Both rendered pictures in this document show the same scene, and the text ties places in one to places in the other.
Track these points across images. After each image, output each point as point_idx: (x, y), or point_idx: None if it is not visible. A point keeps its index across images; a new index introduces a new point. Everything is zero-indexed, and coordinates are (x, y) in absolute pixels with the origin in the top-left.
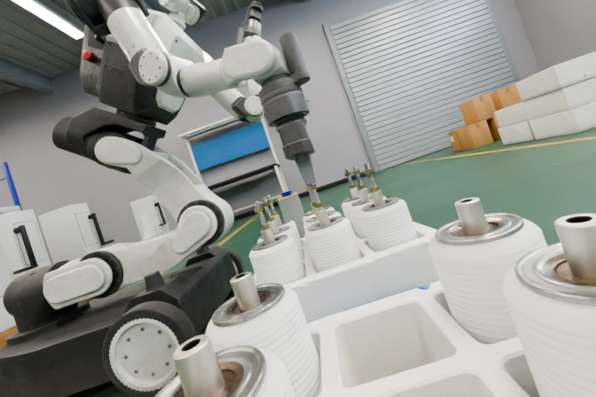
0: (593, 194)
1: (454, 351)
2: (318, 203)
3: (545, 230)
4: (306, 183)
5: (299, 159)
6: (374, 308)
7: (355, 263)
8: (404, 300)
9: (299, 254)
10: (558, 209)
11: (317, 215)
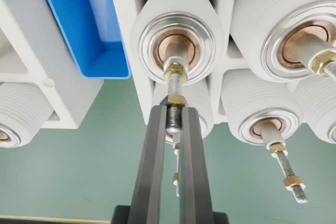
0: (251, 181)
1: None
2: (164, 79)
3: (234, 150)
4: (151, 110)
5: (113, 212)
6: (16, 46)
7: (130, 48)
8: (27, 68)
9: None
10: (253, 167)
11: (168, 54)
